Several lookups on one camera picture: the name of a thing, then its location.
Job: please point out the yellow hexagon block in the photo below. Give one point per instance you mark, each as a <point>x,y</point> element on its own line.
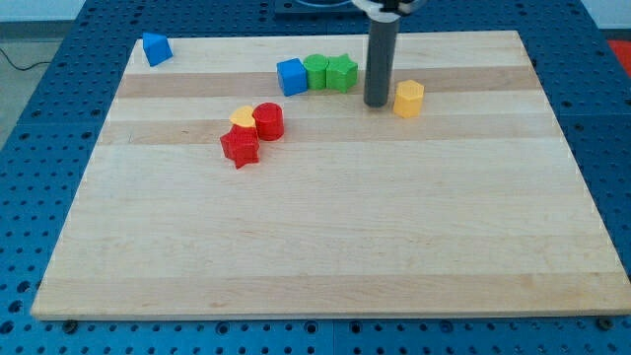
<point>408,99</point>

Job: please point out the red cylinder block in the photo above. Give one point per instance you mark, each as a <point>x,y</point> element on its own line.
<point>269,121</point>

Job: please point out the red star block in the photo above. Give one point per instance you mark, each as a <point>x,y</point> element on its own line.
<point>241,145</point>

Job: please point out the yellow heart block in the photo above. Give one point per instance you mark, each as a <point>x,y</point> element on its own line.
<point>243,117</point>

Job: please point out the blue cube block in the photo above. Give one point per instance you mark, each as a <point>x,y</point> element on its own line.
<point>292,77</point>

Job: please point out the green star block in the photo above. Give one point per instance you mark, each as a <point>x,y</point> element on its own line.
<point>341,73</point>

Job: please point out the green cylinder block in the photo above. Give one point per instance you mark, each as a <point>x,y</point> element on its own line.
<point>316,65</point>

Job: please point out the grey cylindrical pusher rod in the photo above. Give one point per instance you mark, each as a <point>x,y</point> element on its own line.
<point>380,53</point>

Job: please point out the blue triangle block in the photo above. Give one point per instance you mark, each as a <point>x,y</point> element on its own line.
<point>156,48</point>

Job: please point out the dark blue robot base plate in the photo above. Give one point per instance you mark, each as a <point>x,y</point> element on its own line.
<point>295,8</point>

